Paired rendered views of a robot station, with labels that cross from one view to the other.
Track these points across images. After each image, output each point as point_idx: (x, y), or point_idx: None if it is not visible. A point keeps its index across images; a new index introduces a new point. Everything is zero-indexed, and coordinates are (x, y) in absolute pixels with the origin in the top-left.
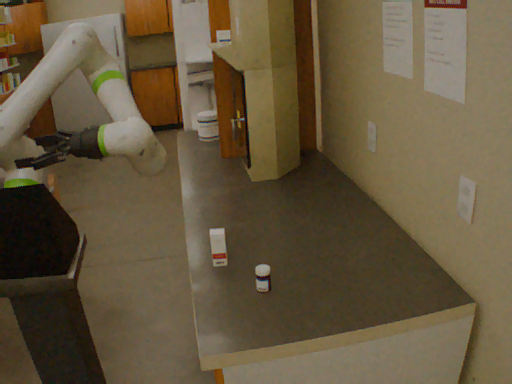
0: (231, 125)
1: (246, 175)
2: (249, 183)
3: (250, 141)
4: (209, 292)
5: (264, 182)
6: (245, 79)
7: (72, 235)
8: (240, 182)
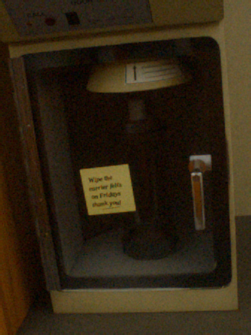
0: (200, 190)
1: (184, 315)
2: (246, 315)
3: (234, 211)
4: None
5: (249, 294)
6: (224, 45)
7: None
8: (231, 327)
